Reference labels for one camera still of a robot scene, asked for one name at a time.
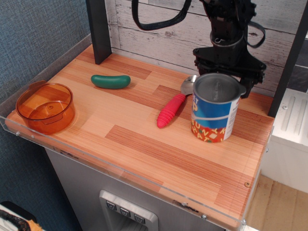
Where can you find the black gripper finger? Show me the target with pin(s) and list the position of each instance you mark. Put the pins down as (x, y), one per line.
(248, 83)

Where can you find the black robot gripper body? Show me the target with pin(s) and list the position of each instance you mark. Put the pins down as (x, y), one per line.
(230, 57)

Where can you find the alphabet soup toy can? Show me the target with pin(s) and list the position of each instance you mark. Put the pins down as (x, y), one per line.
(215, 100)

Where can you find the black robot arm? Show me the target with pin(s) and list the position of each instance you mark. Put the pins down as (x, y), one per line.
(230, 20)

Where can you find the clear acrylic table guard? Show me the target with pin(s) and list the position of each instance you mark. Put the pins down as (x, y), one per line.
(115, 131)

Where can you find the white toy sink unit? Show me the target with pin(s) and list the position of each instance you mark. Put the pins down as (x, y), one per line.
(286, 157)

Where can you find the green toy pickle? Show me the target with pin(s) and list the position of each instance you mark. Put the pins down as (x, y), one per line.
(111, 82)

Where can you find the silver ice dispenser panel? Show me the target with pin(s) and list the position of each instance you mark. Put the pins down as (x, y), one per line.
(123, 215)

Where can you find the orange transparent plastic pot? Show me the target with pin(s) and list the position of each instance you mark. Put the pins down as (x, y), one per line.
(46, 107)

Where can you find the grey toy fridge cabinet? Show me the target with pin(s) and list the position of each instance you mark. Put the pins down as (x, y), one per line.
(82, 185)

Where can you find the orange black object corner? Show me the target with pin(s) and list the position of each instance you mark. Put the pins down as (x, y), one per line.
(15, 218)

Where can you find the pink handled metal spoon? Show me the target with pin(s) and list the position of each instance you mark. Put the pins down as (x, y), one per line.
(171, 108)

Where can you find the dark grey right post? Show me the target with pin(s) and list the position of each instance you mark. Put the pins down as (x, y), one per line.
(290, 63)

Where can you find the dark grey post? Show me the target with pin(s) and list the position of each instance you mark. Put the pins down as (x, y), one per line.
(99, 30)
(290, 63)

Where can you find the dark grey left post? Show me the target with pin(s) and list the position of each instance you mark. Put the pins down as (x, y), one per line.
(99, 30)

